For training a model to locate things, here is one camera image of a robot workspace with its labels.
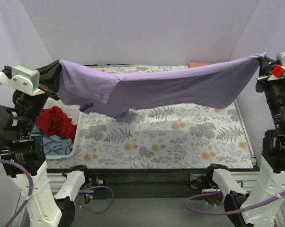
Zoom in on purple t shirt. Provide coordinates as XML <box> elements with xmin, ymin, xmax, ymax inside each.
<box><xmin>59</xmin><ymin>54</ymin><xmax>261</xmax><ymax>121</ymax></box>

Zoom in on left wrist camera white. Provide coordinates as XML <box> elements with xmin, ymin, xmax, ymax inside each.
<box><xmin>0</xmin><ymin>65</ymin><xmax>45</xmax><ymax>96</ymax></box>

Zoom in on purple cable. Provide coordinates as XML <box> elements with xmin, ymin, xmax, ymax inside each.
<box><xmin>0</xmin><ymin>78</ymin><xmax>115</xmax><ymax>227</ymax></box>
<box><xmin>184</xmin><ymin>70</ymin><xmax>285</xmax><ymax>216</ymax></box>

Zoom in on blue t shirt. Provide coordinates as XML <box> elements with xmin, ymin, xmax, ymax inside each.
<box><xmin>31</xmin><ymin>125</ymin><xmax>73</xmax><ymax>156</ymax></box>

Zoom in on white plastic laundry basket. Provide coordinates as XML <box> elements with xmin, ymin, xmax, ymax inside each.
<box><xmin>32</xmin><ymin>99</ymin><xmax>81</xmax><ymax>159</ymax></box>

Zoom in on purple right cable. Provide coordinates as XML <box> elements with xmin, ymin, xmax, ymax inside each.
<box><xmin>184</xmin><ymin>70</ymin><xmax>285</xmax><ymax>216</ymax></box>

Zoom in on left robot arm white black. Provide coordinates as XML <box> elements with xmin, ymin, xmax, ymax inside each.
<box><xmin>0</xmin><ymin>61</ymin><xmax>87</xmax><ymax>227</ymax></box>

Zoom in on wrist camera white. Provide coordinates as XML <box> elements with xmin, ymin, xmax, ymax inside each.
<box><xmin>0</xmin><ymin>65</ymin><xmax>45</xmax><ymax>96</ymax></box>
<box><xmin>270</xmin><ymin>52</ymin><xmax>285</xmax><ymax>80</ymax></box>

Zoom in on floral tablecloth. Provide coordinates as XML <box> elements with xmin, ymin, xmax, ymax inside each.
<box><xmin>36</xmin><ymin>66</ymin><xmax>254</xmax><ymax>170</ymax></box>

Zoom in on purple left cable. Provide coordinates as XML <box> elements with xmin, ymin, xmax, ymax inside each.
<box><xmin>0</xmin><ymin>78</ymin><xmax>115</xmax><ymax>227</ymax></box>

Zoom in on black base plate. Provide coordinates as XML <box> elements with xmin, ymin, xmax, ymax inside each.
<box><xmin>80</xmin><ymin>168</ymin><xmax>219</xmax><ymax>199</ymax></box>

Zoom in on folded pink printed t shirt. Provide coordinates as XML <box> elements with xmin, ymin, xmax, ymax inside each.
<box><xmin>189</xmin><ymin>62</ymin><xmax>207</xmax><ymax>68</ymax></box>

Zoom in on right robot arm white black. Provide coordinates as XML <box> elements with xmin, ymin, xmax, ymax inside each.
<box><xmin>206</xmin><ymin>52</ymin><xmax>285</xmax><ymax>227</ymax></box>

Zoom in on red t shirt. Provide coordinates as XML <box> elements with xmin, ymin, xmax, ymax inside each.
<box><xmin>36</xmin><ymin>106</ymin><xmax>77</xmax><ymax>143</ymax></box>

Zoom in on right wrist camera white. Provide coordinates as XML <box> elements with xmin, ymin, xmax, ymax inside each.
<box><xmin>270</xmin><ymin>52</ymin><xmax>285</xmax><ymax>80</ymax></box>

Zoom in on aluminium frame rail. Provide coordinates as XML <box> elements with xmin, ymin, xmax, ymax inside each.
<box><xmin>11</xmin><ymin>171</ymin><xmax>285</xmax><ymax>227</ymax></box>

